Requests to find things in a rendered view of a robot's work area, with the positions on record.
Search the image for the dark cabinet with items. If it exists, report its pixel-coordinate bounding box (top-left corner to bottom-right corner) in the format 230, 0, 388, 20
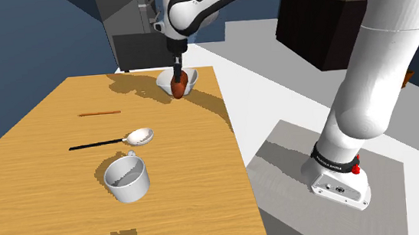
272, 0, 374, 76

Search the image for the wooden table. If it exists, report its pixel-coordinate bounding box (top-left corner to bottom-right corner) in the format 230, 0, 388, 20
0, 61, 271, 235

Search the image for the white ladle with black handle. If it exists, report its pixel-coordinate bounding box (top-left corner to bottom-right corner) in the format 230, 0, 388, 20
67, 126, 156, 152

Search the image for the reddish brown oval object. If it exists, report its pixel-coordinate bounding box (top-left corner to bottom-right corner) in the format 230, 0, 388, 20
169, 68, 189, 100

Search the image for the white bowl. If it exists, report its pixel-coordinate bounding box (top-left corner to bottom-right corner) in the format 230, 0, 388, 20
154, 67, 200, 99

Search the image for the white mug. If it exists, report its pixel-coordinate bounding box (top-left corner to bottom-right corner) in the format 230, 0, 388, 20
101, 149, 153, 206

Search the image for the thin brown stick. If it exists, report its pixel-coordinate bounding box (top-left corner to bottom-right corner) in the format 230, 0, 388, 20
78, 109, 123, 118

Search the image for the grey robot stand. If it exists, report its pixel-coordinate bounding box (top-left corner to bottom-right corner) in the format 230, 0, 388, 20
242, 109, 410, 235

